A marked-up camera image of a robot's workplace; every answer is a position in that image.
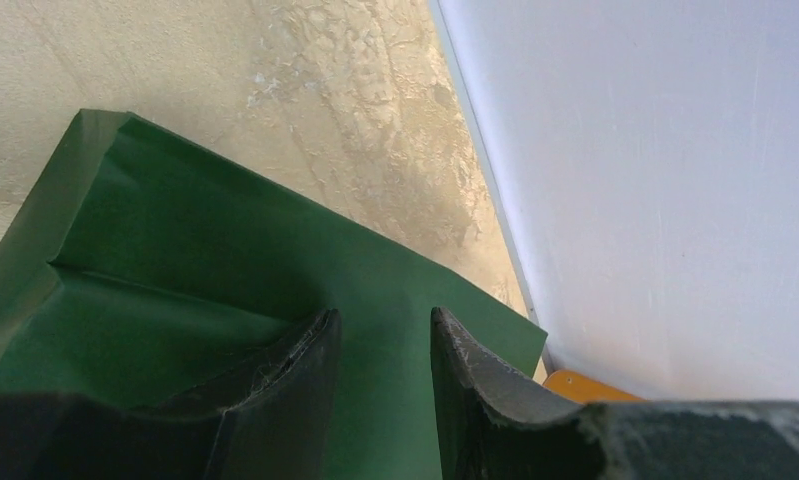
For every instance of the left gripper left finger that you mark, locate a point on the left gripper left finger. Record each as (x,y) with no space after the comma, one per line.
(265,418)

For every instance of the green paper bag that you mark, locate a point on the green paper bag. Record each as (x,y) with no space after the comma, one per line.
(141,265)

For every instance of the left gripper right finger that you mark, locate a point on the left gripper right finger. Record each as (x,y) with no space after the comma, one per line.
(494,422)

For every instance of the orange wooden shelf rack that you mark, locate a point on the orange wooden shelf rack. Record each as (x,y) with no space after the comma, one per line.
(582,389)

